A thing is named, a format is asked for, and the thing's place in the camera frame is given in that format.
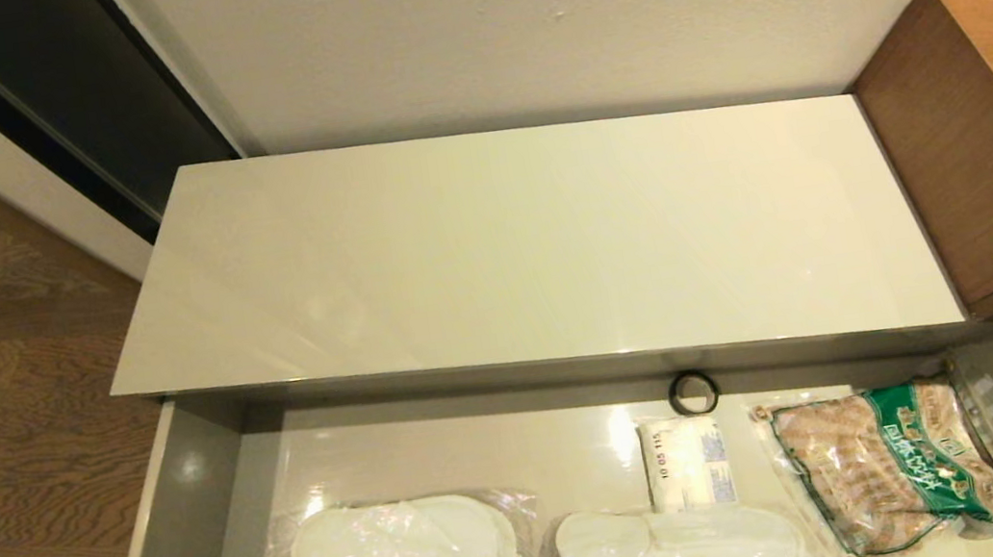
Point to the green snack bag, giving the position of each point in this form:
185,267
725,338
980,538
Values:
892,466

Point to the glossy white drawer cabinet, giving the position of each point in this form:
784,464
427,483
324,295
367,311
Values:
550,242

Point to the white slippers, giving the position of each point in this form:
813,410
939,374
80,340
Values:
404,554
680,549

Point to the dark sliding door panel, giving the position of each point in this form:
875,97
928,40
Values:
72,95

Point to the floral tissue pack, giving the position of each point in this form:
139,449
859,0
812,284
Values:
688,465

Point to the brown wooden side cabinet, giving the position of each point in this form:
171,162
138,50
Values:
974,153

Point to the black tape roll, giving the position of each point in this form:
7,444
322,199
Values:
674,394

